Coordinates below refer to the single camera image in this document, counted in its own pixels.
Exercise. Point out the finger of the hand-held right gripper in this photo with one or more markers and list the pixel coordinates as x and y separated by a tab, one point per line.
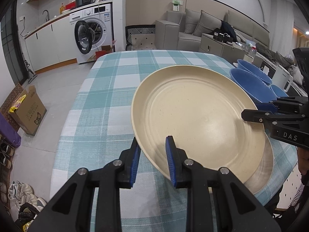
289	104
265	117

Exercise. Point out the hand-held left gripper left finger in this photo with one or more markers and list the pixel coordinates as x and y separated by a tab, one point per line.
135	164

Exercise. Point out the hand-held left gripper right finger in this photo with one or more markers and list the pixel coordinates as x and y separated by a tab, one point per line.
170	162

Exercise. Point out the blue ribbed bowl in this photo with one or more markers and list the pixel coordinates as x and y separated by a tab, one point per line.
278	91
253	87
253	70

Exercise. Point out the cream round plate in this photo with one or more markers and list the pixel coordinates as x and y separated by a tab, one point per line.
264	169
198	116

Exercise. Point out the white electric kettle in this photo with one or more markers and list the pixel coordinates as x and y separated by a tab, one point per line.
282	77

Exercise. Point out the clear plastic bottle red cap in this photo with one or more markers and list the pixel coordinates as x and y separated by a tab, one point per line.
253	52

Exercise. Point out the teal white checked tablecloth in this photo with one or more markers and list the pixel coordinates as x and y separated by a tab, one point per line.
103	101

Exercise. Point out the grey side cabinet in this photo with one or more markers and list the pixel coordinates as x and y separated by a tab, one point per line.
214	48

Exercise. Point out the black box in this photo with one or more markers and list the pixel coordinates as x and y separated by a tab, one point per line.
221	35

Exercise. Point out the black jacket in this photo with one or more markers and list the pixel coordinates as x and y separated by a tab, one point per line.
228	30

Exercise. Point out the grey sofa pillow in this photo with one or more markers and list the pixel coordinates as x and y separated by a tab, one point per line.
190	21
207	24

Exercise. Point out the printed cardboard box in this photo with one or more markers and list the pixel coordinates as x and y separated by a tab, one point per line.
31	116

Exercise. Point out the small red cardboard box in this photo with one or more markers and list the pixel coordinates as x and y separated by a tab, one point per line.
103	53

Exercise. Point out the white sneakers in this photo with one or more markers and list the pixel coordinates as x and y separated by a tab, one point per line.
21	191

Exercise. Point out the grey sofa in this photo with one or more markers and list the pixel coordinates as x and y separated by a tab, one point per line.
166	36

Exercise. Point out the purple rolled mat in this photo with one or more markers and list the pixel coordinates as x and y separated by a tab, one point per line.
9	135

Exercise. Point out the brown shoes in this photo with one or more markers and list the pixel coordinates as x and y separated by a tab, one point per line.
6	149

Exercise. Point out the floor mop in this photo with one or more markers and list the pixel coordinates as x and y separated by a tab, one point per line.
30	73

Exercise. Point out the brown patterned cardboard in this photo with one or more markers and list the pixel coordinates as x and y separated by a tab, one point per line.
12	96

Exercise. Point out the white lower kitchen cabinets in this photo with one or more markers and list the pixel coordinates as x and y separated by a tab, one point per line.
53	46

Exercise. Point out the white washing machine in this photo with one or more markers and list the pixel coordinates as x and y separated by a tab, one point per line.
101	24

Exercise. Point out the dark glass door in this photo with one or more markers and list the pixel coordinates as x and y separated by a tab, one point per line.
9	53

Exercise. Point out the yellow bottle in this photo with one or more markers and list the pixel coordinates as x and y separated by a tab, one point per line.
62	9

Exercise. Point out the kitchen faucet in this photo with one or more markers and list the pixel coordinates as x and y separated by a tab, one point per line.
46	14

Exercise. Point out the white wall box green pack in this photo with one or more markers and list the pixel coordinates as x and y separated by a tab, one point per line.
175	4

